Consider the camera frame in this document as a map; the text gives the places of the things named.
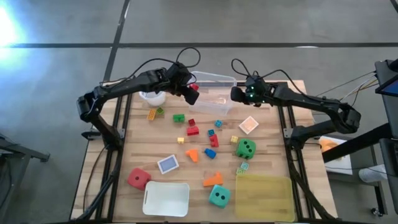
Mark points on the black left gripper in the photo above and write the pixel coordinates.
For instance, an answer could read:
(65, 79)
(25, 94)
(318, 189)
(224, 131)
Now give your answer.
(180, 77)

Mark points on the dark grey computer cart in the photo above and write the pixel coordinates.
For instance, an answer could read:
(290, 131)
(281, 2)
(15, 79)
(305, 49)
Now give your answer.
(392, 112)

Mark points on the white shoe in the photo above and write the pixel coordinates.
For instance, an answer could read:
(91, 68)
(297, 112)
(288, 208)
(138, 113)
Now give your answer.
(371, 175)

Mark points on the orange-yellow toy brick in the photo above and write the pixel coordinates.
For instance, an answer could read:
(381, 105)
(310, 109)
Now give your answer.
(151, 114)

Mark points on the small lime green toy brick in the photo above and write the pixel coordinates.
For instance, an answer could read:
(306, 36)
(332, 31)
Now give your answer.
(160, 111)

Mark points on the orange wedge toy block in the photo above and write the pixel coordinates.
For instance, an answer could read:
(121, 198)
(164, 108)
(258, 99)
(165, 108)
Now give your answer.
(193, 155)

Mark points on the orange playing card box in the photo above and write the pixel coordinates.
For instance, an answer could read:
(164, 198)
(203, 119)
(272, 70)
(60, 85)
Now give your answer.
(248, 125)

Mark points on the teal foam die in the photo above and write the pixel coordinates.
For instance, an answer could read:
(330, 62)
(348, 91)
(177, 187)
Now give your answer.
(219, 196)

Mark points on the white plastic bin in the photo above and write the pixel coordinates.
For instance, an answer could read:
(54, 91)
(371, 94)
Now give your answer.
(166, 199)

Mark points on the white plastic cup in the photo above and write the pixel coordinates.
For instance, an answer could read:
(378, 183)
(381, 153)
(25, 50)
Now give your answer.
(154, 99)

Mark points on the small pale yellow toy brick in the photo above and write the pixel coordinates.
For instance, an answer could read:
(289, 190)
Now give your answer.
(234, 139)

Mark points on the orange long toy block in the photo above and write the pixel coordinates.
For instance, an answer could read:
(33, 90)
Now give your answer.
(214, 181)

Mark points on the small pale teal toy brick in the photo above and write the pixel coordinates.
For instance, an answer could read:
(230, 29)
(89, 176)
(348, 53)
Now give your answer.
(244, 165)

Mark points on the small dark red toy brick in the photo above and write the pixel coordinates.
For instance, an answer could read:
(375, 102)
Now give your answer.
(191, 122)

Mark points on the small pale green toy brick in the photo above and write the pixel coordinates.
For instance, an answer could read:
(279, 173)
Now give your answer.
(239, 171)

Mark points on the black diagonal bar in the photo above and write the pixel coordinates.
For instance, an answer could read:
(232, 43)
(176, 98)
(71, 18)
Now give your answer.
(354, 144)

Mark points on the black metal stand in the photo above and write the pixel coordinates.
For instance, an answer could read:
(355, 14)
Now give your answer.
(28, 152)

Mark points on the white paper sheet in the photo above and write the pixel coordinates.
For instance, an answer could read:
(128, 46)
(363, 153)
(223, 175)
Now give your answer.
(342, 165)

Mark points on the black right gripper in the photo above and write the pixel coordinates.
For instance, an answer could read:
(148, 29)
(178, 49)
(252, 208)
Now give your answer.
(256, 91)

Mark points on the blue rounded toy block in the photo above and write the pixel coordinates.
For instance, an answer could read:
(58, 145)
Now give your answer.
(210, 153)

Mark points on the blue playing card box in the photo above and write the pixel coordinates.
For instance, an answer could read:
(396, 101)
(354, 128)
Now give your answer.
(168, 164)

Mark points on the clear plastic container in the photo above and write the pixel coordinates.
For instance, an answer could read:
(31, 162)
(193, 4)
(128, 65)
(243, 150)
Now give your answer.
(214, 105)

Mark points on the green foam die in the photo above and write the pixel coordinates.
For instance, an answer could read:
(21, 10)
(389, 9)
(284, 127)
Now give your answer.
(245, 149)

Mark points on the green two-stud toy brick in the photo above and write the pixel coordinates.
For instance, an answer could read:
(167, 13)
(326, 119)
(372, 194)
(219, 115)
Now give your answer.
(178, 118)

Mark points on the yellow translucent plastic bin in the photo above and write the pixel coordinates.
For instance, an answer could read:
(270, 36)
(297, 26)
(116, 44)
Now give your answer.
(264, 197)

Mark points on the red foam die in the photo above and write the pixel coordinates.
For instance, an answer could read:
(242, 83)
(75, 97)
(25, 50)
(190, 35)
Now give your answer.
(139, 179)

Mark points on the orange object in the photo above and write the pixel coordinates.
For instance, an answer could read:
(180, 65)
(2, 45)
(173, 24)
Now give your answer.
(328, 145)

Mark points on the cart caster wheel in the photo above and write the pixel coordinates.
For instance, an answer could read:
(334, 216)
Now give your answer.
(377, 212)

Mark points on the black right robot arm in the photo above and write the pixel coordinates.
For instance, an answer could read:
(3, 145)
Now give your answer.
(311, 101)

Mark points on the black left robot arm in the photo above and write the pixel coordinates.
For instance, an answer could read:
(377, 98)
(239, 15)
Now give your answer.
(136, 81)

